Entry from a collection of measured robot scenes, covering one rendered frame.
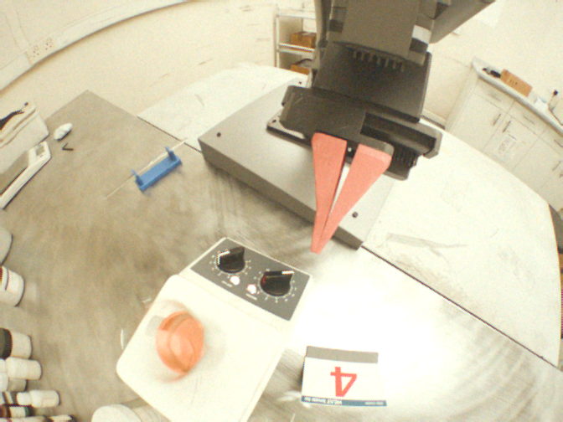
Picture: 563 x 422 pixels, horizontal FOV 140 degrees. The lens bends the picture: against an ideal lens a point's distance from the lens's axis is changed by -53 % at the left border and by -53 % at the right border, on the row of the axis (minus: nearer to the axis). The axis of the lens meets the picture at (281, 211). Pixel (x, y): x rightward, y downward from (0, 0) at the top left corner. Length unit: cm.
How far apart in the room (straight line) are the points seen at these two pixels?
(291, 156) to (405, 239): 23
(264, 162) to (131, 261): 26
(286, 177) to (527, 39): 292
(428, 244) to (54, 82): 162
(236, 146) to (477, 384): 53
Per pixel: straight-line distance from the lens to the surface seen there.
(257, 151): 36
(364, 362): 29
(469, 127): 252
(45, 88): 149
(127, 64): 157
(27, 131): 114
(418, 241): 37
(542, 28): 307
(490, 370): 42
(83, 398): 41
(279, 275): 22
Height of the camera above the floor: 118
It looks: 56 degrees down
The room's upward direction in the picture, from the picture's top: straight up
